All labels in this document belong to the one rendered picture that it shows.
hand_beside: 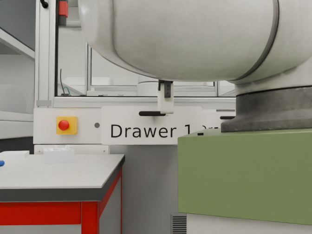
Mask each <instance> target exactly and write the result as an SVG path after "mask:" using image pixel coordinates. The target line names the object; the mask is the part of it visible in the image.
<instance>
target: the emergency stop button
mask: <svg viewBox="0 0 312 234"><path fill-rule="evenodd" d="M58 127H59V128H60V129H61V130H67V129H68V128H69V123H68V121H66V120H61V121H60V122H59V124H58Z"/></svg>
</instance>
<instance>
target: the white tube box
mask: <svg viewBox="0 0 312 234"><path fill-rule="evenodd" d="M43 160H44V163H45V164H53V163H74V160H75V150H73V149H71V150H67V149H65V148H58V149H57V150H53V148H43Z"/></svg>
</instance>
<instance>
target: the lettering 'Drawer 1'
mask: <svg viewBox="0 0 312 234"><path fill-rule="evenodd" d="M113 126H118V127H119V128H120V134H119V135H118V136H113ZM186 126H188V134H190V124H188V125H185V127H186ZM128 129H131V128H128ZM128 129H127V128H125V137H127V130H128ZM133 129H139V128H133ZM162 129H165V130H166V132H161V130H162ZM173 129H176V128H173ZM173 129H172V128H171V137H172V131H173ZM144 131H145V135H146V137H148V136H149V132H150V131H151V135H152V137H154V136H155V132H156V128H155V130H154V134H153V133H152V130H151V128H149V131H148V134H147V132H146V129H145V128H144ZM137 132H139V135H138V136H134V134H135V133H137ZM167 132H168V130H167V129H166V128H161V129H160V130H159V136H160V137H167V136H162V135H161V133H167ZM121 134H122V128H121V126H120V125H116V124H112V125H111V137H119V136H121ZM133 137H141V130H140V129H139V131H135V132H133Z"/></svg>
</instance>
